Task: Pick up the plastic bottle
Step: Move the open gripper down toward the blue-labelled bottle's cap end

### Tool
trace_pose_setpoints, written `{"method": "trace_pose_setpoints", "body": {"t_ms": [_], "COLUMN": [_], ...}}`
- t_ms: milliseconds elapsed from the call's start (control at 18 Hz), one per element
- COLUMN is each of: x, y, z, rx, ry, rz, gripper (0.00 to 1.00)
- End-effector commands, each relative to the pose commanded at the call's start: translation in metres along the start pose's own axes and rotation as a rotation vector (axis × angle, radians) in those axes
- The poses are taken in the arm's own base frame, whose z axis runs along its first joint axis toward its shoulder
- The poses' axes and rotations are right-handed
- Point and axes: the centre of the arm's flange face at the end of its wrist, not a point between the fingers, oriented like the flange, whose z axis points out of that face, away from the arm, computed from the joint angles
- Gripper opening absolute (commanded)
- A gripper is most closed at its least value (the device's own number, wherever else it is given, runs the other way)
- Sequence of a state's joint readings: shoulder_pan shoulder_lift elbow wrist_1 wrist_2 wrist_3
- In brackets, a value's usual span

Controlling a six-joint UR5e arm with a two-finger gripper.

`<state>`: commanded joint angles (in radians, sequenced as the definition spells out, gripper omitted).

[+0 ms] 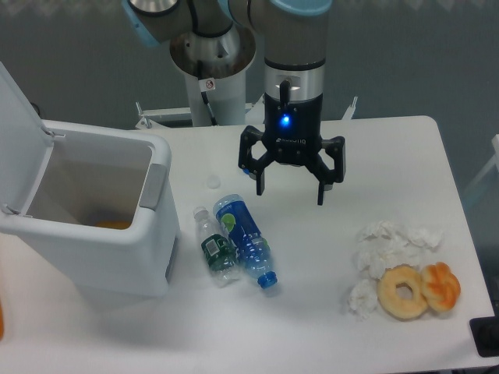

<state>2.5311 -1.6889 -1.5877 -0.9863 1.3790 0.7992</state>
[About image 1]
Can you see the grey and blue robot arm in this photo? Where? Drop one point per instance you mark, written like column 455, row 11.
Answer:
column 295, row 43

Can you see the blue label plastic bottle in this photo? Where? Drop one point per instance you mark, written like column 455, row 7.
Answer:
column 253, row 251

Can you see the green label plastic bottle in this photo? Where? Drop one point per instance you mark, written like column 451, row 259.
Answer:
column 218, row 252

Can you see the small crumpled white tissue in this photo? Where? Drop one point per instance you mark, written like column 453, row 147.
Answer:
column 363, row 300

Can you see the large crumpled white tissue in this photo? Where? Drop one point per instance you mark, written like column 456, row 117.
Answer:
column 384, row 245

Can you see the orange object at left edge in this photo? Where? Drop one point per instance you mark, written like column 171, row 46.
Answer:
column 2, row 322

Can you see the white bottle cap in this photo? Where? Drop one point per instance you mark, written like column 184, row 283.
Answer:
column 213, row 182

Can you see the orange object inside bin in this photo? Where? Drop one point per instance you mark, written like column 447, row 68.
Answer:
column 118, row 225

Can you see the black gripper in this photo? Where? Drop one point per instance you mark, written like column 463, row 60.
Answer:
column 292, row 128

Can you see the orange glazed bread roll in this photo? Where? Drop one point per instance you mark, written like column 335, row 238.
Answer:
column 440, row 287

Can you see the white frame at right edge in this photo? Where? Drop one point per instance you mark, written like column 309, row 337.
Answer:
column 483, row 180

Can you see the white open trash bin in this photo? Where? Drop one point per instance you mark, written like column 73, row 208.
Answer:
column 59, row 179

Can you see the plain ring donut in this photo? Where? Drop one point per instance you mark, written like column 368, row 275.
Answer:
column 399, row 293

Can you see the black device at table edge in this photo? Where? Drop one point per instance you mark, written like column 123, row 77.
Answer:
column 485, row 335

